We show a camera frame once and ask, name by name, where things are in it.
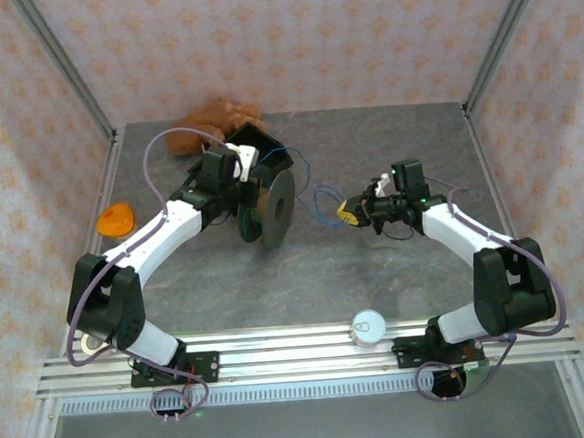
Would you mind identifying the masking tape roll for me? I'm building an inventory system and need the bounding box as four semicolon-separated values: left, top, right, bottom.
79;331;110;357

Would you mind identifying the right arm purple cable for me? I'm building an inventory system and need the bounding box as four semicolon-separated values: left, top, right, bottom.
399;166;575;406

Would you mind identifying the slotted grey cable duct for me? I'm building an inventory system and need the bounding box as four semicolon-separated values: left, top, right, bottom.
57;361;566;418

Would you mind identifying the orange-lidded white container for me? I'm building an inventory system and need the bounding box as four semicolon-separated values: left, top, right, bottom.
93;201;139;245

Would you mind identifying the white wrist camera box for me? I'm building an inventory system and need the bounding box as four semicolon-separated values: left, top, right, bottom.
372;172;394;197
223;140;262;185

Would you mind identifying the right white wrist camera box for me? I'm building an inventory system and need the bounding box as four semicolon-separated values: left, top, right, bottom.
372;172;394;197

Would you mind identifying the black two-compartment box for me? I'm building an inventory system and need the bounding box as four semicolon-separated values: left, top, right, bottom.
199;119;295;179

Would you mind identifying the blue cable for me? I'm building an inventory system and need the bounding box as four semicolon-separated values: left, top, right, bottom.
258;141;355;233

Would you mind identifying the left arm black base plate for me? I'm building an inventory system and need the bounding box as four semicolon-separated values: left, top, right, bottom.
128;348;222;391

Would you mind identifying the white round cap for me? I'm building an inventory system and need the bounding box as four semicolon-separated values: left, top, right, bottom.
349;307;389;351

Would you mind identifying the right gripper thin black wire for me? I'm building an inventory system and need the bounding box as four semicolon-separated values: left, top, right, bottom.
373;213;417;245

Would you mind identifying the aluminium corner post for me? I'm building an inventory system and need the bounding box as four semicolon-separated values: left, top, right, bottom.
453;0;560;117
9;0;120;149

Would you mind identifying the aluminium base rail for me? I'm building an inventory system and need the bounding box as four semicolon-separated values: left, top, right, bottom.
31;302;584;399

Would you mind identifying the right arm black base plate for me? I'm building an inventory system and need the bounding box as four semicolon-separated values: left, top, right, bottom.
390;330;487;372

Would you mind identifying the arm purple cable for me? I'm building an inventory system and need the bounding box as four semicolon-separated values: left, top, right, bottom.
52;122;261;432
399;166;575;406

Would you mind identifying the brown plush toy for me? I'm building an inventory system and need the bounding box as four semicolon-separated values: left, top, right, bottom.
163;95;271;160

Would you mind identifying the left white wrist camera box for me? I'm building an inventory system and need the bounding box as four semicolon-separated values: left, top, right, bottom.
223;140;262;185

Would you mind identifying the aluminium side rail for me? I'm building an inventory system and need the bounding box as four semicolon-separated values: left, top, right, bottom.
460;100;552;327
43;126;143;358

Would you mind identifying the grey cable spool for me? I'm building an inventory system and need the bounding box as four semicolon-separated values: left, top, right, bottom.
232;164;302;253

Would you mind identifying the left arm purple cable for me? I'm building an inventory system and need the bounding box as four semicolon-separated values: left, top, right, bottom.
52;122;261;432

